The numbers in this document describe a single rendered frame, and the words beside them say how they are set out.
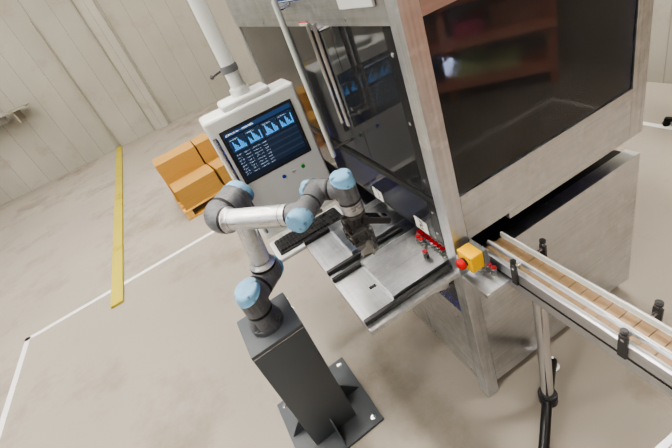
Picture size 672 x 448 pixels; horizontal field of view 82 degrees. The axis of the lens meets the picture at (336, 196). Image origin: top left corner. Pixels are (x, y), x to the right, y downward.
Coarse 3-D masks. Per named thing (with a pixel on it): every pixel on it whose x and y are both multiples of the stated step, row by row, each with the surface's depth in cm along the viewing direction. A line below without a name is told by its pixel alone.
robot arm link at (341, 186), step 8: (344, 168) 123; (336, 176) 120; (344, 176) 119; (352, 176) 121; (328, 184) 123; (336, 184) 120; (344, 184) 120; (352, 184) 121; (328, 192) 123; (336, 192) 122; (344, 192) 121; (352, 192) 122; (344, 200) 123; (352, 200) 123
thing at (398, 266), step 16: (400, 240) 170; (368, 256) 166; (384, 256) 167; (400, 256) 164; (416, 256) 161; (432, 256) 158; (368, 272) 161; (384, 272) 159; (400, 272) 156; (416, 272) 154; (432, 272) 148; (384, 288) 149; (400, 288) 150
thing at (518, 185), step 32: (256, 0) 197; (320, 0) 132; (448, 0) 101; (640, 0) 132; (640, 32) 138; (256, 64) 279; (640, 64) 145; (640, 96) 152; (576, 128) 143; (608, 128) 151; (640, 128) 160; (544, 160) 142; (576, 160) 150; (416, 192) 143; (480, 192) 133; (512, 192) 141; (544, 192) 149; (480, 224) 140
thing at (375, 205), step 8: (376, 200) 200; (368, 208) 200; (376, 208) 198; (384, 208) 196; (392, 216) 188; (400, 216) 186; (336, 224) 195; (376, 224) 187; (384, 224) 185; (392, 224) 183; (400, 224) 178; (336, 232) 193; (376, 232) 182; (384, 232) 176; (344, 240) 185; (352, 248) 179
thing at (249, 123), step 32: (256, 96) 191; (288, 96) 196; (224, 128) 189; (256, 128) 195; (288, 128) 202; (256, 160) 201; (288, 160) 209; (320, 160) 218; (256, 192) 208; (288, 192) 216
